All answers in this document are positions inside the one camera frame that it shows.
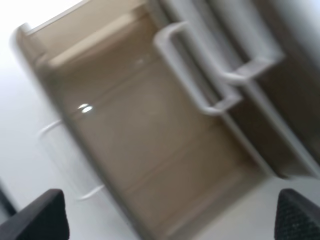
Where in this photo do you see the white drawer cabinet frame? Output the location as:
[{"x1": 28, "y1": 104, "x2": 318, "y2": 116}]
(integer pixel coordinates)
[{"x1": 159, "y1": 0, "x2": 320, "y2": 181}]

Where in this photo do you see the translucent brown upper drawer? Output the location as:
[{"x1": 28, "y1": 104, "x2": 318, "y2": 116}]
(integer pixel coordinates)
[{"x1": 15, "y1": 6, "x2": 265, "y2": 240}]

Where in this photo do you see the translucent brown lower drawer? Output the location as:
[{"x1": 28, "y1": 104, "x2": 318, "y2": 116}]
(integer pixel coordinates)
[{"x1": 221, "y1": 56, "x2": 320, "y2": 178}]

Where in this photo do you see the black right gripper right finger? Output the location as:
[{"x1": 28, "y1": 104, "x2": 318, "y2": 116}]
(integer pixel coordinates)
[{"x1": 274, "y1": 188, "x2": 320, "y2": 240}]

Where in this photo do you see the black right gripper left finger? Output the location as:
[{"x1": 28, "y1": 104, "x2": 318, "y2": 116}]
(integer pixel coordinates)
[{"x1": 0, "y1": 188, "x2": 70, "y2": 240}]

